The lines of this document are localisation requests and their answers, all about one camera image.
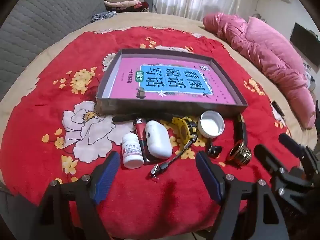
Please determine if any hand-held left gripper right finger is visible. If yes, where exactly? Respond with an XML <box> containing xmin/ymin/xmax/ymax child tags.
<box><xmin>195</xmin><ymin>151</ymin><xmax>290</xmax><ymax>240</ymax></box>

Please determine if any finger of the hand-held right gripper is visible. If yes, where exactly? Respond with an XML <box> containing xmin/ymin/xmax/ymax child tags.
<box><xmin>278</xmin><ymin>133</ymin><xmax>320</xmax><ymax>180</ymax></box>
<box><xmin>253</xmin><ymin>144</ymin><xmax>288</xmax><ymax>198</ymax></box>

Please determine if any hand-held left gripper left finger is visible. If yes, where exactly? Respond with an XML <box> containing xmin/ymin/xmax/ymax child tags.
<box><xmin>37</xmin><ymin>151</ymin><xmax>121</xmax><ymax>240</ymax></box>

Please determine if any gold black round cap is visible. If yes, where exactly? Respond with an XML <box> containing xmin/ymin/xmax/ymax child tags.
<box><xmin>226</xmin><ymin>141</ymin><xmax>252</xmax><ymax>167</ymax></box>

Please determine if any white pill bottle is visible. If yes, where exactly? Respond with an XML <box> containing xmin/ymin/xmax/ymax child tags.
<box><xmin>122</xmin><ymin>133</ymin><xmax>144</xmax><ymax>169</ymax></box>

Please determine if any black gold faceted bottle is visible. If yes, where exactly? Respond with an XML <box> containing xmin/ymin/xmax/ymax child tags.
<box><xmin>232</xmin><ymin>112</ymin><xmax>248</xmax><ymax>147</ymax></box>

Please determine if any white jar lid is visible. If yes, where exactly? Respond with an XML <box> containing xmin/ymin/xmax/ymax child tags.
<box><xmin>197</xmin><ymin>111</ymin><xmax>225</xmax><ymax>139</ymax></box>

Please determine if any yellow black watch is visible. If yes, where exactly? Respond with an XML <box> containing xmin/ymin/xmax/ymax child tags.
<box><xmin>171</xmin><ymin>116</ymin><xmax>198</xmax><ymax>155</ymax></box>

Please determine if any red black tube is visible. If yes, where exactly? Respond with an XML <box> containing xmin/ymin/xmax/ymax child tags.
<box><xmin>135</xmin><ymin>118</ymin><xmax>150</xmax><ymax>165</ymax></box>

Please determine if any white earbuds case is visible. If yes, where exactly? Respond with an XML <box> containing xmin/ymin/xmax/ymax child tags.
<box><xmin>145</xmin><ymin>120</ymin><xmax>173</xmax><ymax>159</ymax></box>

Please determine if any dark cardboard box tray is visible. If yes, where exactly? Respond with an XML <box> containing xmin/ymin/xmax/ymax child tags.
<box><xmin>95</xmin><ymin>49</ymin><xmax>248</xmax><ymax>118</ymax></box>

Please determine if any small black knob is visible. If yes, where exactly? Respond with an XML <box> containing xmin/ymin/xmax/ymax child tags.
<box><xmin>205</xmin><ymin>142</ymin><xmax>222</xmax><ymax>158</ymax></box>

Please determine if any red floral blanket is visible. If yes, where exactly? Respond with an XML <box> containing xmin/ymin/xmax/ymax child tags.
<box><xmin>1</xmin><ymin>26</ymin><xmax>302</xmax><ymax>233</ymax></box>

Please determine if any black flat strip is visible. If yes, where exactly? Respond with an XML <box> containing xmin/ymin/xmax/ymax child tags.
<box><xmin>112</xmin><ymin>114</ymin><xmax>140</xmax><ymax>124</ymax></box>

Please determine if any pink quilted bedding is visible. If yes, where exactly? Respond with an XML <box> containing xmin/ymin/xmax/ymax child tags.
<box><xmin>202</xmin><ymin>12</ymin><xmax>317</xmax><ymax>130</ymax></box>

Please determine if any pink book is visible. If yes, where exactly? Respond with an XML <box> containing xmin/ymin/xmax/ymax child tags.
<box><xmin>102</xmin><ymin>57</ymin><xmax>237</xmax><ymax>105</ymax></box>

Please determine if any beige bed sheet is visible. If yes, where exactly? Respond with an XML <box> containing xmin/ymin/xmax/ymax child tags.
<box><xmin>0</xmin><ymin>12</ymin><xmax>318</xmax><ymax>205</ymax></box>

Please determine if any blue patterned cloth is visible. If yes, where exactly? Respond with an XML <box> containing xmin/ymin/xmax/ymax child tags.
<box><xmin>91</xmin><ymin>11</ymin><xmax>118</xmax><ymax>23</ymax></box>

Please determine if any grey quilted headboard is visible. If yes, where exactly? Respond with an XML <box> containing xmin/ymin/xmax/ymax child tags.
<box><xmin>0</xmin><ymin>0</ymin><xmax>107</xmax><ymax>100</ymax></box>

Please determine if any stack of folded clothes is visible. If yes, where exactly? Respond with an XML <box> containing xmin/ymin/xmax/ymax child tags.
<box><xmin>104</xmin><ymin>0</ymin><xmax>154</xmax><ymax>13</ymax></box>

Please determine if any black wall television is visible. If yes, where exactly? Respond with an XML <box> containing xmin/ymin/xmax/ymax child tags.
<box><xmin>290</xmin><ymin>22</ymin><xmax>320</xmax><ymax>68</ymax></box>

